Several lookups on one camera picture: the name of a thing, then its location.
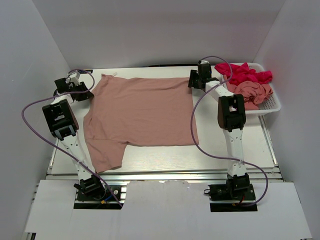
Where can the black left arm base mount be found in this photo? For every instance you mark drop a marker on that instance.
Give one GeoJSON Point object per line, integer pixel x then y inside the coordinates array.
{"type": "Point", "coordinates": [104, 200]}

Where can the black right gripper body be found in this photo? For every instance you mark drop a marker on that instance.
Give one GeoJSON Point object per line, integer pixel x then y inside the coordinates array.
{"type": "Point", "coordinates": [194, 79]}

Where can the coral pink t shirt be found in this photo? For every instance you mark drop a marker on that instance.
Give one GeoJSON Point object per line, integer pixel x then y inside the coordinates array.
{"type": "Point", "coordinates": [253, 93]}

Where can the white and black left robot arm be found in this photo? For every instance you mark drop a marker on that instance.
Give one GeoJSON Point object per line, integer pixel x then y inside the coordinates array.
{"type": "Point", "coordinates": [63, 125]}

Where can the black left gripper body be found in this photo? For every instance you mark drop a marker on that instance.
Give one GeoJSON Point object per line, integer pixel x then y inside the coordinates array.
{"type": "Point", "coordinates": [80, 88]}

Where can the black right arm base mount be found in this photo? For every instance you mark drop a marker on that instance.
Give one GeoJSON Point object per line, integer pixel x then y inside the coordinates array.
{"type": "Point", "coordinates": [221, 200]}

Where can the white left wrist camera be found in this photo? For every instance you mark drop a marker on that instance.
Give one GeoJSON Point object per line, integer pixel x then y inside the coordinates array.
{"type": "Point", "coordinates": [73, 78]}

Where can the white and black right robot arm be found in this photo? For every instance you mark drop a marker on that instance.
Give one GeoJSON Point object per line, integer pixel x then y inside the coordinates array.
{"type": "Point", "coordinates": [231, 119]}

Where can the white perforated plastic basket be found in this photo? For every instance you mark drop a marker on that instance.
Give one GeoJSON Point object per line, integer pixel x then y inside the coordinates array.
{"type": "Point", "coordinates": [268, 106]}

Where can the magenta t shirt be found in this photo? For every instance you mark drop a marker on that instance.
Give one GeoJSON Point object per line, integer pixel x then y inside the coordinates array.
{"type": "Point", "coordinates": [243, 73]}

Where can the black xdof label sticker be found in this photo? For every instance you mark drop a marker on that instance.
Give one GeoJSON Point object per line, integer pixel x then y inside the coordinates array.
{"type": "Point", "coordinates": [87, 71]}

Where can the dusty pink t shirt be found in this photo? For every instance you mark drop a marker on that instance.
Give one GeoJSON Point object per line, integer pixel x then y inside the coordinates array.
{"type": "Point", "coordinates": [142, 112]}

